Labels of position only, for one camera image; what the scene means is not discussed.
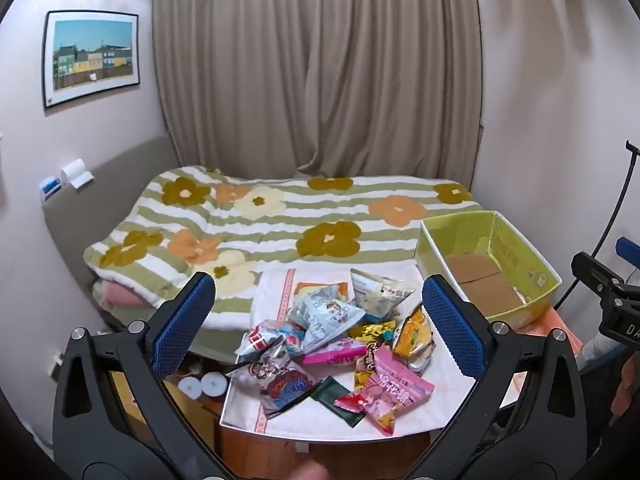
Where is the white patterned table cloth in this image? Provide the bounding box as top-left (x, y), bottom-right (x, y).
top-left (222, 262), bottom-right (506, 433)

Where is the green cardboard box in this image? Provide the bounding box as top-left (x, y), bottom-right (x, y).
top-left (416, 210), bottom-right (562, 328)

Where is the beige curtain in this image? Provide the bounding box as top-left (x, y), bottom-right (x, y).
top-left (150, 0), bottom-right (483, 186)

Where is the yellow snack bag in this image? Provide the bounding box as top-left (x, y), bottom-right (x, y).
top-left (392, 305), bottom-right (437, 373)

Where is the framed wall poster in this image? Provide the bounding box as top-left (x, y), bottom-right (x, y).
top-left (41, 10), bottom-right (142, 110)

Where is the blue and white holder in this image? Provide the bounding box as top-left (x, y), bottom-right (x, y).
top-left (39, 176), bottom-right (63, 202)

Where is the floral striped blanket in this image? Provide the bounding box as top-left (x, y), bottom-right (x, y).
top-left (82, 165), bottom-right (483, 331)

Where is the grey bed headboard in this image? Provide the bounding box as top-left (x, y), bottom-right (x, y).
top-left (42, 135), bottom-right (173, 281)

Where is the pile of mixed snack packets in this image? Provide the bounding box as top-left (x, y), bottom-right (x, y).
top-left (225, 267), bottom-right (436, 436)

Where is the person's right hand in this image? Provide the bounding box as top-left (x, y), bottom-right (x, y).
top-left (611, 357), bottom-right (640, 418)

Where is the white tissue roll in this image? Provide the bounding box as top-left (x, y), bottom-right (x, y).
top-left (60, 158), bottom-right (96, 191)

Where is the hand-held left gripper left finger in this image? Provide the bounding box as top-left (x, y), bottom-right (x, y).
top-left (52, 271), bottom-right (236, 480)

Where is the pink pillow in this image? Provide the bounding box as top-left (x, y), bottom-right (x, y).
top-left (92, 280), bottom-right (161, 311)

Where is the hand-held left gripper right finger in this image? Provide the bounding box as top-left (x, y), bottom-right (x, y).
top-left (415, 274), bottom-right (588, 480)

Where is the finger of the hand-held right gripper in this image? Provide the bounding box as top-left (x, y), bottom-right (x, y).
top-left (615, 237), bottom-right (640, 262)
top-left (571, 252), bottom-right (627, 297)

